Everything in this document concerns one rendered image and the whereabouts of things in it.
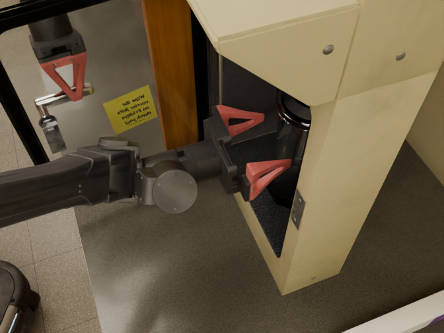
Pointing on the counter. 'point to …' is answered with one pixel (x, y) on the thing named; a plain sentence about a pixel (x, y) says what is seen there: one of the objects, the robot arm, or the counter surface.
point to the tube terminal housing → (356, 137)
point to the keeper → (297, 209)
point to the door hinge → (213, 76)
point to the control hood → (284, 41)
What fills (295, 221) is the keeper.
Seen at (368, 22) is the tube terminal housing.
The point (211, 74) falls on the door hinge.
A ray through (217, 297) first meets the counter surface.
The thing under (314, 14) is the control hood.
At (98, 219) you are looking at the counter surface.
